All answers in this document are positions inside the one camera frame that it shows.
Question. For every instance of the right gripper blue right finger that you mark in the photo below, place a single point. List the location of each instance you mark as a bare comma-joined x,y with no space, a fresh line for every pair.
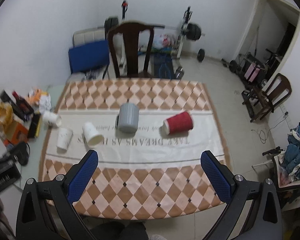
264,219

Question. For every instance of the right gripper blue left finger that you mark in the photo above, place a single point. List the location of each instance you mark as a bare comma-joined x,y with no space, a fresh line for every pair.
34,220

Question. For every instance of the white paper cup with birds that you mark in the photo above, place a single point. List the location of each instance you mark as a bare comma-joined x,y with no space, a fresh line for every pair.
64,139

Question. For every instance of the white paper cup at edge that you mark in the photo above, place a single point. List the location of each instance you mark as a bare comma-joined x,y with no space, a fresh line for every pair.
52,119

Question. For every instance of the white paper cup lying open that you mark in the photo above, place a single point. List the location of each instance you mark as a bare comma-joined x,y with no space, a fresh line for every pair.
91,134

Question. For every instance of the red ripple paper cup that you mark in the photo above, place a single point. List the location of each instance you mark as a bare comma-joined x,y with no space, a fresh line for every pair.
179,123

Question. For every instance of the black computer mouse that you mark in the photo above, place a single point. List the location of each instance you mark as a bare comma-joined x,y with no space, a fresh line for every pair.
22,153

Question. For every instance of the orange box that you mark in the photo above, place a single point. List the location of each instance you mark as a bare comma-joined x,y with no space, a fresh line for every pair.
14,131

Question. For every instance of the black yellow flat box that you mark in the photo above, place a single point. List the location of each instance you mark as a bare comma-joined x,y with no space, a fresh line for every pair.
34,126

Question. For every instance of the yellow plastic bag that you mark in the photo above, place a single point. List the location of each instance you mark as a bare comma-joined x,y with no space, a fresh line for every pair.
1,118

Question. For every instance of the pile of blue clothes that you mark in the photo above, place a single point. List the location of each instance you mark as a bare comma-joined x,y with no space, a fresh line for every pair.
290,161

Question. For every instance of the dark bottle with red cap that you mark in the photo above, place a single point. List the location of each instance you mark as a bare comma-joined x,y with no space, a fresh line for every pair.
23,104

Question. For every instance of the crumpled white paper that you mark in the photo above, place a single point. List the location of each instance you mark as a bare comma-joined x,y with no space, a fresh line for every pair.
45,103

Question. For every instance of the dark wooden chair at right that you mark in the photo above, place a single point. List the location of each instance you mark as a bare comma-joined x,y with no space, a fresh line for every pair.
260,103

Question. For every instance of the grey ribbed mug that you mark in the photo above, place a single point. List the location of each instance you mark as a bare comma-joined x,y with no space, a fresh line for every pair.
128,118

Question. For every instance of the checkered brown pink tablecloth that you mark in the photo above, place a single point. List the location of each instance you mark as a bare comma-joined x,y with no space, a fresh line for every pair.
147,174

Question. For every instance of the blue folded mat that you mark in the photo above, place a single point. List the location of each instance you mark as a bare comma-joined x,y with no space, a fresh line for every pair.
90,56

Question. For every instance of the white padded bench cushion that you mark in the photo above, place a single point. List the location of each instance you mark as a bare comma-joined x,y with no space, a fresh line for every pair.
86,36

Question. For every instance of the dark wooden chair behind table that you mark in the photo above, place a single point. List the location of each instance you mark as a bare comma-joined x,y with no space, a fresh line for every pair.
130,32

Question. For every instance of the white red plastic bag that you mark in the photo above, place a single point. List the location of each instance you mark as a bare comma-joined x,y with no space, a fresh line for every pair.
162,41

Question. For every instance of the white weight bench rack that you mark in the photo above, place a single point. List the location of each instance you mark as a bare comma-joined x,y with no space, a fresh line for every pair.
176,49

